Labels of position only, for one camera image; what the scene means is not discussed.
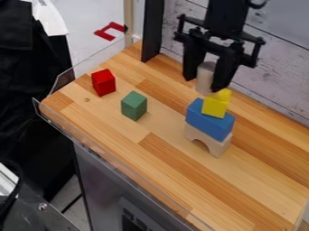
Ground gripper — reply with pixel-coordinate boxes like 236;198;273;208
173;13;267;93

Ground white cylinder block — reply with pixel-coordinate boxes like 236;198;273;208
194;60;219;96

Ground yellow cube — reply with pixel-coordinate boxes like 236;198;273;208
200;88;235;119

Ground green cube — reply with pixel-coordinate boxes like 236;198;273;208
119;90;149;122

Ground red cube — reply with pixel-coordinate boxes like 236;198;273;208
90;68;118;97

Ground blue block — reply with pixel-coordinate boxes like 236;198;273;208
183;97;237;143

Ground white arch block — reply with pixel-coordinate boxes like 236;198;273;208
182;121;235;159

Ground beige pole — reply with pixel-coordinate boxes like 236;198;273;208
123;0;136;47

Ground person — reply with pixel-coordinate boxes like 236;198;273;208
0;0;78;199

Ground black post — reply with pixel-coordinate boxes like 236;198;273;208
139;0;166;63

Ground red bracket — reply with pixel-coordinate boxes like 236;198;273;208
92;21;127;42

